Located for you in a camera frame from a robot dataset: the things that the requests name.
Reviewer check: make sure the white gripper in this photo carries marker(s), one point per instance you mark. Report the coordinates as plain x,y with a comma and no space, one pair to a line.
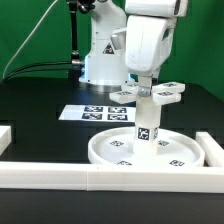
148,45

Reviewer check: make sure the white cross-shaped table base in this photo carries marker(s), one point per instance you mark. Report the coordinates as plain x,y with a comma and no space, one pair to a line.
161,94

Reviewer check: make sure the white round table top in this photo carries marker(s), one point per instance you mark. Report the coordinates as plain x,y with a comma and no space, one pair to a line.
115,147

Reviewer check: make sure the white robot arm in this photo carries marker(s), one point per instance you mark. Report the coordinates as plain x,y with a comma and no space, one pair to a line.
105,68

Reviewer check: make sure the white marker sheet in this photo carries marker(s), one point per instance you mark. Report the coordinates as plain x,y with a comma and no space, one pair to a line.
98,113

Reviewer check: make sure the white right fence bar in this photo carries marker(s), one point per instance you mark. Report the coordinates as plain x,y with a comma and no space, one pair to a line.
214,153

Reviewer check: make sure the white fence bar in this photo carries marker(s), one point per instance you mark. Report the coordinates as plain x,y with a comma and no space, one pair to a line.
87,177
214,153

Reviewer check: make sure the white front fence bar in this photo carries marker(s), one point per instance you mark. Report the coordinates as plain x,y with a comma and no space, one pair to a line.
87,177

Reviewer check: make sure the white left fence block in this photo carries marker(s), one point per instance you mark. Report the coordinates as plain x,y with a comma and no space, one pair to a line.
5,138

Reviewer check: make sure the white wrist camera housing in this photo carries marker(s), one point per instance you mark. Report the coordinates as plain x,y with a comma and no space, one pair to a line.
161,8

